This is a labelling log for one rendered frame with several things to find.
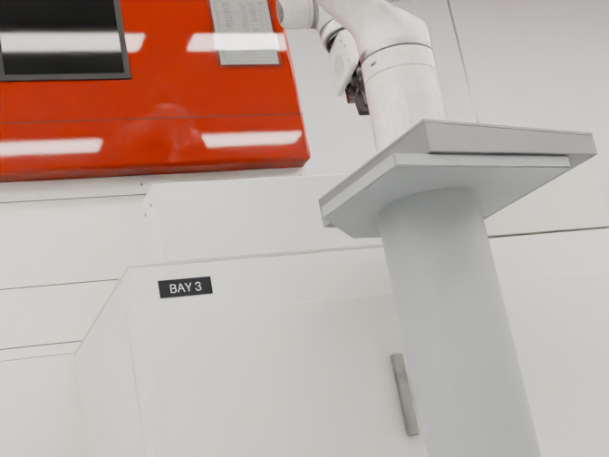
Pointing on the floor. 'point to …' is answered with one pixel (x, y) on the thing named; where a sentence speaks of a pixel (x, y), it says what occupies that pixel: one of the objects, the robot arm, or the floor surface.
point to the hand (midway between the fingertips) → (365, 104)
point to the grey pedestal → (451, 289)
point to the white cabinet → (329, 354)
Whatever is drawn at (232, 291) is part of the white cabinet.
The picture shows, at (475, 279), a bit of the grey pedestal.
